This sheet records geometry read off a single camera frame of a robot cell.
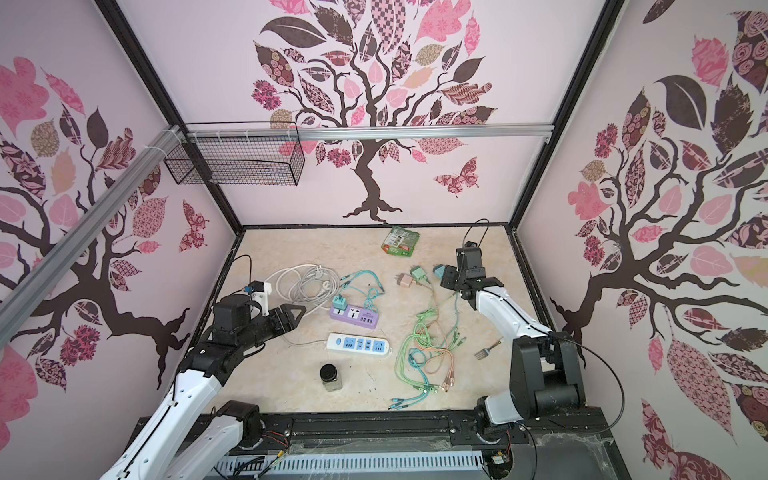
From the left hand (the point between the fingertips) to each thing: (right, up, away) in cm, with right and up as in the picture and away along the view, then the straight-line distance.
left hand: (300, 316), depth 78 cm
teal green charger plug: (+42, +11, +26) cm, 50 cm away
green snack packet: (+28, +21, +36) cm, 50 cm away
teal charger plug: (+8, +1, +12) cm, 15 cm away
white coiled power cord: (-4, +6, +25) cm, 26 cm away
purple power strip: (+8, -1, +15) cm, 17 cm away
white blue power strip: (+14, -10, +8) cm, 19 cm away
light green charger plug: (+34, +10, +26) cm, 44 cm away
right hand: (+44, +11, +13) cm, 48 cm away
